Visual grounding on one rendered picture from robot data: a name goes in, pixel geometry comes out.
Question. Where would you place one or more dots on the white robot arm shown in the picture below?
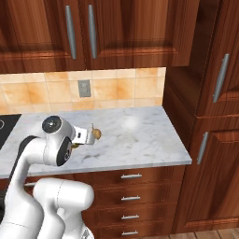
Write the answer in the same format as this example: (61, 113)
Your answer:
(28, 202)

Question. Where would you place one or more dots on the wooden drawer front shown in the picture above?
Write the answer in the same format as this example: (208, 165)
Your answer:
(152, 214)
(155, 196)
(155, 176)
(152, 231)

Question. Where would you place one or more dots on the black hob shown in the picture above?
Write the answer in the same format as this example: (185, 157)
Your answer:
(7, 127)

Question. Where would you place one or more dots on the tall cupboard long door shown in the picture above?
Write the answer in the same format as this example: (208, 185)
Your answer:
(217, 186)

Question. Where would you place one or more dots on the tall cupboard short door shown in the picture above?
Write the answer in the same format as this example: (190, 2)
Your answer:
(231, 62)

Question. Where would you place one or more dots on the narrow wooden wall cupboard door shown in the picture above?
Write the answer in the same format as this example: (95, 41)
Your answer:
(34, 34)

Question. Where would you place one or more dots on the grey wall socket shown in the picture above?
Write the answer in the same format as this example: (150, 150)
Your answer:
(84, 88)

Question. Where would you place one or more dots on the tall wooden cupboard side panel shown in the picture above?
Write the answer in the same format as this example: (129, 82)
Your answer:
(182, 99)

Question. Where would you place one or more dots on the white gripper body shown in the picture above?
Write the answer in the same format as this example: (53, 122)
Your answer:
(90, 137)

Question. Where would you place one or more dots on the brown onion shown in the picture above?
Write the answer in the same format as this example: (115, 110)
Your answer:
(97, 133)

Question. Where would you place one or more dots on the yellow lemon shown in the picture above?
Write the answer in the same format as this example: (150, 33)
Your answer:
(75, 146)

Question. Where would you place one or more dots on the wide wooden wall cupboard door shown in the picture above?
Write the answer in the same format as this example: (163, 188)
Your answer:
(140, 31)

